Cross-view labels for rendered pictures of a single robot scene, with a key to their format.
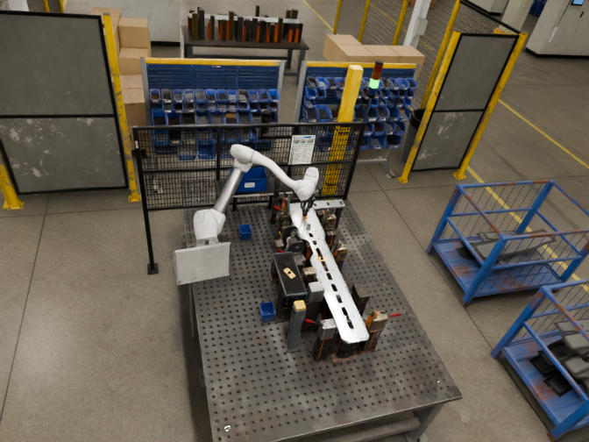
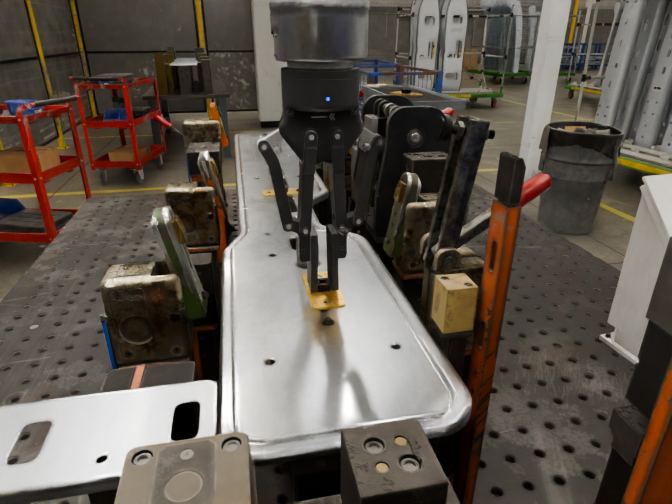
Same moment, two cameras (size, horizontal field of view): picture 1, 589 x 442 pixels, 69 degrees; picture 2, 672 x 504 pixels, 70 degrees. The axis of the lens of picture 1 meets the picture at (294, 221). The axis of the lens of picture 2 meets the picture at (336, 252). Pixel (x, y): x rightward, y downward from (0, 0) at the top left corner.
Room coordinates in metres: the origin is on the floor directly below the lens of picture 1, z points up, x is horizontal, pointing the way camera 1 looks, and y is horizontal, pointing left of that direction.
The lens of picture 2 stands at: (3.17, 0.03, 1.30)
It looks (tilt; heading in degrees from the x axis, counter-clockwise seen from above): 24 degrees down; 190
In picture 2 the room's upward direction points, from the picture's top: straight up
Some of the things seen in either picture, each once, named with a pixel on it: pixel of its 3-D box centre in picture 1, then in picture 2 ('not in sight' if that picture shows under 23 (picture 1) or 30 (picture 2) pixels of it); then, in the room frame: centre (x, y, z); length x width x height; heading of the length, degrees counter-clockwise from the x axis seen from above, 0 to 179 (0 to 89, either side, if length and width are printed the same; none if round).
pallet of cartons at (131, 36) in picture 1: (123, 57); not in sight; (6.35, 3.02, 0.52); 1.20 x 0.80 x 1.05; 19
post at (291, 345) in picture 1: (294, 327); not in sight; (1.68, -0.12, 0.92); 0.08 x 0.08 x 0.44; 22
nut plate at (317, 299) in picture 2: not in sight; (322, 286); (2.69, -0.07, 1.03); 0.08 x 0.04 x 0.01; 22
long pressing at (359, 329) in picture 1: (323, 261); (278, 192); (2.24, -0.26, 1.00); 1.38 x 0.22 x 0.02; 22
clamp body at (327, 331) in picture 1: (322, 340); not in sight; (1.65, -0.31, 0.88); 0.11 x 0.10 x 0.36; 112
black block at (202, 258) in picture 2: (328, 245); (198, 342); (2.57, -0.30, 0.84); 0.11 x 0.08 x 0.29; 112
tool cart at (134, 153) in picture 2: not in sight; (124, 127); (-1.08, -2.80, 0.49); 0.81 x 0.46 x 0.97; 10
